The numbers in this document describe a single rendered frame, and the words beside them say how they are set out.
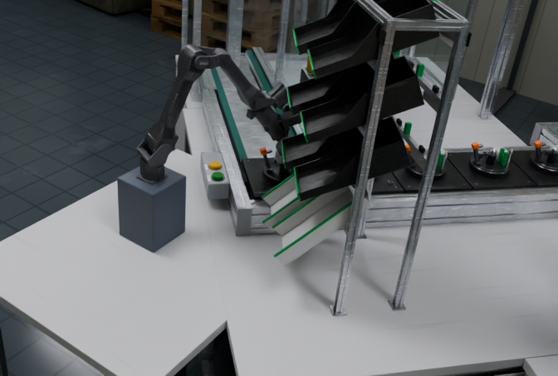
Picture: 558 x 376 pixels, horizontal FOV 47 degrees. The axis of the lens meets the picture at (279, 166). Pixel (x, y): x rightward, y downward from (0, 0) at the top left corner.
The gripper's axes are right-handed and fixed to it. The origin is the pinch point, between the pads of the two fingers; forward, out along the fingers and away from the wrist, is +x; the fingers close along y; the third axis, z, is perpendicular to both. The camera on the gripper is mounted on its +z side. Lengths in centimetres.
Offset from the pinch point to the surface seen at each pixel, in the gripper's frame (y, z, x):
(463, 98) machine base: 82, 71, 86
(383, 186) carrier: -9.4, 16.8, 27.7
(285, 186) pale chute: -21.1, -6.0, -2.4
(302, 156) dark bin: -33.4, 4.6, -15.6
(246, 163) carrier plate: 8.7, -16.1, 1.4
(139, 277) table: -33, -52, -13
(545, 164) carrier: -3, 68, 66
